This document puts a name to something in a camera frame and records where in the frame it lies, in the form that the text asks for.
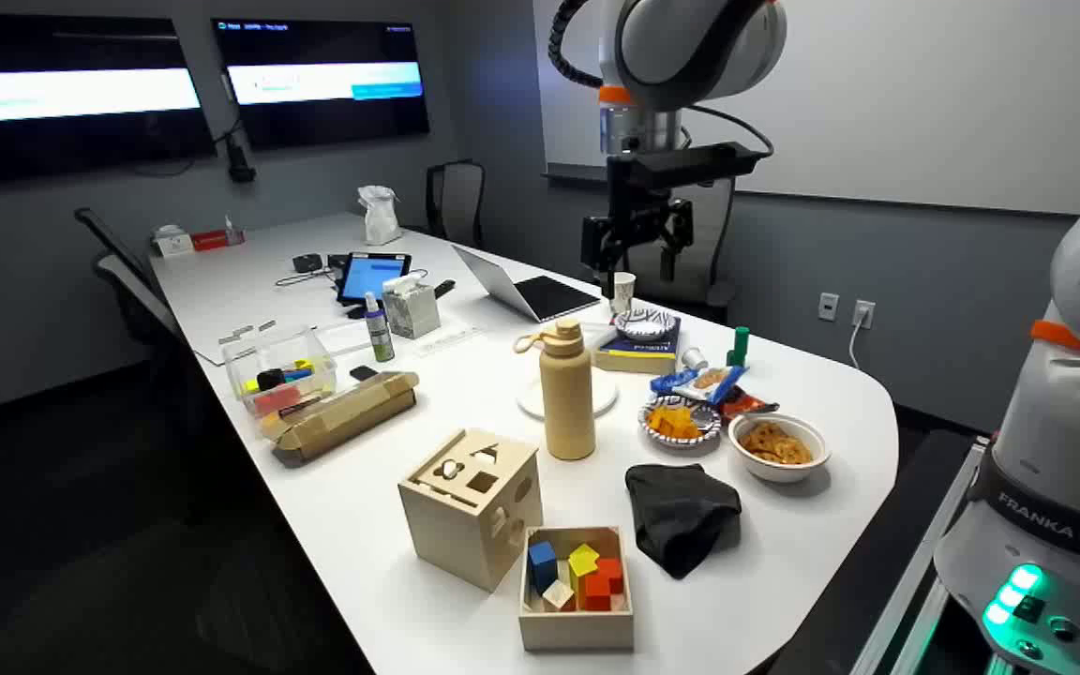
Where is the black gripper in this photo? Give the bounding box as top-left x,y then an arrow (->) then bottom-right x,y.
579,179 -> 703,285

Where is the yellow wooden block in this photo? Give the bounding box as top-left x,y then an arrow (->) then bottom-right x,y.
568,540 -> 604,582

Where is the white carton box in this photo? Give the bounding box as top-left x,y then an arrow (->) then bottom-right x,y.
378,272 -> 446,340

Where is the wooden shape sorter box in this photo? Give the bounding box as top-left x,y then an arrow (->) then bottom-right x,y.
393,426 -> 548,597

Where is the blue wooden block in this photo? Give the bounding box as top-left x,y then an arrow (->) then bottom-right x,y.
526,537 -> 563,591

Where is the orange wooden block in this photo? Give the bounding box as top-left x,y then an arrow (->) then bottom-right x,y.
579,569 -> 618,615

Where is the natural wooden block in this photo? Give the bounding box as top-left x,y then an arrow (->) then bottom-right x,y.
539,574 -> 579,615

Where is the wooden block tray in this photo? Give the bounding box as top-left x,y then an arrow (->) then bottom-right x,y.
515,521 -> 636,655

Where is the red flat box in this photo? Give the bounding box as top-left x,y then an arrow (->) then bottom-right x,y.
191,220 -> 248,255

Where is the white tissue box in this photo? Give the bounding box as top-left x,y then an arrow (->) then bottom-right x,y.
151,220 -> 203,261

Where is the paper cup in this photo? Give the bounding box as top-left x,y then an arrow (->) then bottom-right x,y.
606,266 -> 640,324

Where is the patterned paper bowl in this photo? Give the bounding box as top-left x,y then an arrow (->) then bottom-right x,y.
610,307 -> 681,350

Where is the open black laptop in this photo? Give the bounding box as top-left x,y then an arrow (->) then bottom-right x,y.
449,241 -> 604,325

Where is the green small bottle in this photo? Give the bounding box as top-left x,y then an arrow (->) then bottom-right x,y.
723,324 -> 754,370

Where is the blue snack bag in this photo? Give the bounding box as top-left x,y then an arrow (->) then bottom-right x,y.
649,361 -> 751,411

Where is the white round plate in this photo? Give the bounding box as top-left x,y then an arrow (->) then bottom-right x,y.
515,370 -> 621,426

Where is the beige water bottle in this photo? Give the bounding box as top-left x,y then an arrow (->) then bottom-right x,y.
511,320 -> 601,465

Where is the black office chair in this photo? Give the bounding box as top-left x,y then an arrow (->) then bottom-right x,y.
71,202 -> 188,377
424,157 -> 491,250

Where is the patterned bowl with orange snacks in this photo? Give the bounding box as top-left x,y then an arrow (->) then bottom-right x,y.
636,395 -> 728,454

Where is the red snack bag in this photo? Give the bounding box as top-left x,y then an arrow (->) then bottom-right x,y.
718,387 -> 783,424

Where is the white bowl with cereal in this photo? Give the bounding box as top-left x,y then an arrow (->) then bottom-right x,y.
728,409 -> 835,487

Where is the white plastic bag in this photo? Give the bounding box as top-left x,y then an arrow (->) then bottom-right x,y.
354,179 -> 406,250

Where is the tablet with blue screen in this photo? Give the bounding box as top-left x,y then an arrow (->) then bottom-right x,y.
335,247 -> 416,312

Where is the small spray bottle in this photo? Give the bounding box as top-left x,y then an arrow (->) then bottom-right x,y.
365,292 -> 403,367

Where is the black folded cloth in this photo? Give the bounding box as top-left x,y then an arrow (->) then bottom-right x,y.
621,461 -> 748,582

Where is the clear plastic container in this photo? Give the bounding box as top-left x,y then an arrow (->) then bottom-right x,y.
220,324 -> 340,424

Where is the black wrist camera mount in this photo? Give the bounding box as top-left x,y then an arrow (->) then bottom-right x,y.
604,139 -> 769,194

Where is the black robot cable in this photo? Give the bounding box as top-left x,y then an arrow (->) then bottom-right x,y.
545,0 -> 781,161

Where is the wall monitor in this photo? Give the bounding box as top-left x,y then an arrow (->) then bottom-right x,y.
0,10 -> 218,191
210,15 -> 436,155

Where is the black conference camera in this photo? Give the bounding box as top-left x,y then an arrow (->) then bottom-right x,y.
220,122 -> 259,187

